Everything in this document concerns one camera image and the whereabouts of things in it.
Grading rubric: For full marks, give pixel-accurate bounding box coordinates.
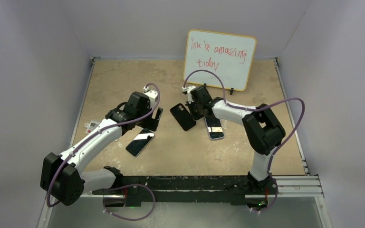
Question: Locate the silver phone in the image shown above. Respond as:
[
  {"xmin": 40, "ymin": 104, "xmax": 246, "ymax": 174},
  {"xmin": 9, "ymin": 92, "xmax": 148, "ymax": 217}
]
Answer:
[{"xmin": 125, "ymin": 129, "xmax": 155, "ymax": 157}]

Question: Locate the lavender phone case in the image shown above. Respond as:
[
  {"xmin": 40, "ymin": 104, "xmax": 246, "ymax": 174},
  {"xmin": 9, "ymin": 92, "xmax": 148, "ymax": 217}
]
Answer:
[{"xmin": 204, "ymin": 115, "xmax": 225, "ymax": 141}]

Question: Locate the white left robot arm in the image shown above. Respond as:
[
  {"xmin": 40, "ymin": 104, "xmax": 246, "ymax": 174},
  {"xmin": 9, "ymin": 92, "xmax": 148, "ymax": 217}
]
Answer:
[{"xmin": 40, "ymin": 90, "xmax": 163, "ymax": 207}]

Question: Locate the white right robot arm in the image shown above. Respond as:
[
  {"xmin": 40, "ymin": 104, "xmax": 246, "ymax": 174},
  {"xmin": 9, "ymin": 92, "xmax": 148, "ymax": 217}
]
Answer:
[{"xmin": 185, "ymin": 86, "xmax": 286, "ymax": 193}]

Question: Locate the small white card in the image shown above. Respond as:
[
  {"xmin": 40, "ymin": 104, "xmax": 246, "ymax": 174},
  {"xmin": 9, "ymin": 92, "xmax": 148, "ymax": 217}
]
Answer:
[{"xmin": 84, "ymin": 120, "xmax": 101, "ymax": 134}]

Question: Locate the yellow framed whiteboard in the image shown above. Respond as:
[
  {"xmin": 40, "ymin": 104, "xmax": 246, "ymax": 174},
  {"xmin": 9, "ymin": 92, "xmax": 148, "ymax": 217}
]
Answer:
[{"xmin": 183, "ymin": 29, "xmax": 257, "ymax": 91}]

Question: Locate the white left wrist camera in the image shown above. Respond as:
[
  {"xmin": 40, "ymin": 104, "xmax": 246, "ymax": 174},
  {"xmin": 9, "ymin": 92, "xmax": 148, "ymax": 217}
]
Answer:
[{"xmin": 143, "ymin": 86, "xmax": 159, "ymax": 108}]

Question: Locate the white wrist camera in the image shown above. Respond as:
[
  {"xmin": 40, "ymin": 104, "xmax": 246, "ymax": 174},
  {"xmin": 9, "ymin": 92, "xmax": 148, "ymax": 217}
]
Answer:
[
  {"xmin": 143, "ymin": 86, "xmax": 159, "ymax": 108},
  {"xmin": 182, "ymin": 85, "xmax": 196, "ymax": 104}
]

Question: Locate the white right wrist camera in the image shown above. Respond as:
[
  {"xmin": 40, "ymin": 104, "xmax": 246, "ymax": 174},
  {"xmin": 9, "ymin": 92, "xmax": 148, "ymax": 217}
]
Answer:
[{"xmin": 182, "ymin": 85, "xmax": 196, "ymax": 104}]

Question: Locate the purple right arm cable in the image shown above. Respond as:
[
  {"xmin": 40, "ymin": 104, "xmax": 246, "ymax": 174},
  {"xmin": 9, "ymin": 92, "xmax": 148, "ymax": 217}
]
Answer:
[{"xmin": 182, "ymin": 69, "xmax": 306, "ymax": 177}]

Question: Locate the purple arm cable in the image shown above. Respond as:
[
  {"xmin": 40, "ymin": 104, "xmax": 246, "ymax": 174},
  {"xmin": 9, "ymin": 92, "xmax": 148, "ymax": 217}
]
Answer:
[
  {"xmin": 182, "ymin": 69, "xmax": 306, "ymax": 177},
  {"xmin": 46, "ymin": 83, "xmax": 161, "ymax": 209}
]

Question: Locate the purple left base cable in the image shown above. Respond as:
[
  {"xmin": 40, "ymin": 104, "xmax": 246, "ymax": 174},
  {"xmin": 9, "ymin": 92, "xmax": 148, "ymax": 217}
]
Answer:
[{"xmin": 102, "ymin": 183, "xmax": 156, "ymax": 221}]

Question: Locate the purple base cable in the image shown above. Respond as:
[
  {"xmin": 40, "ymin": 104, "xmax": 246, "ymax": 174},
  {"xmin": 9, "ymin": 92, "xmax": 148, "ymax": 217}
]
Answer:
[
  {"xmin": 102, "ymin": 183, "xmax": 156, "ymax": 221},
  {"xmin": 249, "ymin": 178, "xmax": 281, "ymax": 215}
]

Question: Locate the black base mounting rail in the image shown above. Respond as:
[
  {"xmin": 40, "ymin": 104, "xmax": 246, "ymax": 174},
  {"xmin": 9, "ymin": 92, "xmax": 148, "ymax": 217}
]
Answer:
[{"xmin": 93, "ymin": 175, "xmax": 278, "ymax": 208}]

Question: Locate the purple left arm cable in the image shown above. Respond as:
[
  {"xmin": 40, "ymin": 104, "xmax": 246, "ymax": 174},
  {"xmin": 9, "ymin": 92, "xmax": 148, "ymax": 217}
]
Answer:
[{"xmin": 46, "ymin": 83, "xmax": 161, "ymax": 209}]

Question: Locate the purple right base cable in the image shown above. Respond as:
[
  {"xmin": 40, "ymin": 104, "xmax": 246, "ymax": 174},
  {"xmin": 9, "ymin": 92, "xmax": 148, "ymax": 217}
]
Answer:
[{"xmin": 249, "ymin": 178, "xmax": 281, "ymax": 215}]

